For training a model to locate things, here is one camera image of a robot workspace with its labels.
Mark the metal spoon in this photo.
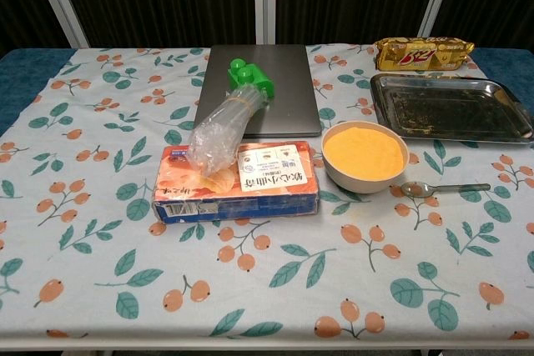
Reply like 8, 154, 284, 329
400, 181, 492, 199

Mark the beige bowl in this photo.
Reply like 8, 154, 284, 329
321, 120, 410, 195

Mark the stainless steel tray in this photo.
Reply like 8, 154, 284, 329
370, 73, 534, 145

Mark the orange and blue cookie box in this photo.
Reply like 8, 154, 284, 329
150, 141, 321, 224

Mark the clear plastic tube bag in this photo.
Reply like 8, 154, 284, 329
186, 83, 270, 176

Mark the grey closed laptop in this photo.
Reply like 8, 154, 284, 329
194, 43, 324, 139

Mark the green toy building block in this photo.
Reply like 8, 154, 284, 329
227, 58, 276, 101

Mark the floral print tablecloth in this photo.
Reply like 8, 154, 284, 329
0, 44, 534, 343

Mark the gold snack package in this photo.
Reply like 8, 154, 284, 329
373, 37, 476, 73

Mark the blue felt table cover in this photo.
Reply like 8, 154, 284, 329
0, 46, 534, 137

